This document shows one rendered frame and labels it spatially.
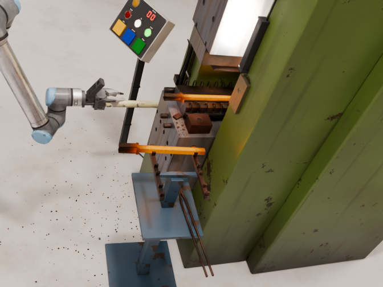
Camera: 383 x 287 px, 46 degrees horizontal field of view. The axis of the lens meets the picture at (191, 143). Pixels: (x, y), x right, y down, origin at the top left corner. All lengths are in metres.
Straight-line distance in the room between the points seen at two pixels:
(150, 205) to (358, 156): 1.05
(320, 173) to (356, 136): 0.28
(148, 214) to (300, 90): 0.92
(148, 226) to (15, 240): 1.01
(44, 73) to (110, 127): 0.79
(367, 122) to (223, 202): 0.82
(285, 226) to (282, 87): 1.01
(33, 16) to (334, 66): 3.40
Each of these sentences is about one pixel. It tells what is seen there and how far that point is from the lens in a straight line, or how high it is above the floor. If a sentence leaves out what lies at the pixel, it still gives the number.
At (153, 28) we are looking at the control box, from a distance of 2.67.
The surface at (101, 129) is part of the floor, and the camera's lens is 3.55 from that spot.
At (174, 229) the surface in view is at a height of 0.70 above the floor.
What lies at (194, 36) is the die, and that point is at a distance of 2.29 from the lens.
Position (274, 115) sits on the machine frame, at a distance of 1.99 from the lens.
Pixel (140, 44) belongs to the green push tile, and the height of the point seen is 1.02.
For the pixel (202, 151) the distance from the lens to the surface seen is 2.18.
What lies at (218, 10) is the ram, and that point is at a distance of 2.07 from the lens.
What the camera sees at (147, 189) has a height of 0.70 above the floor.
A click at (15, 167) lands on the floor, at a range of 3.24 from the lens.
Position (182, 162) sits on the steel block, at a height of 0.72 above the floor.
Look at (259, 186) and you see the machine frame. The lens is 2.38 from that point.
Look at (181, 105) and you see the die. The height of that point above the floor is 0.95.
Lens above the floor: 2.45
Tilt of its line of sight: 42 degrees down
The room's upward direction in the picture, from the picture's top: 21 degrees clockwise
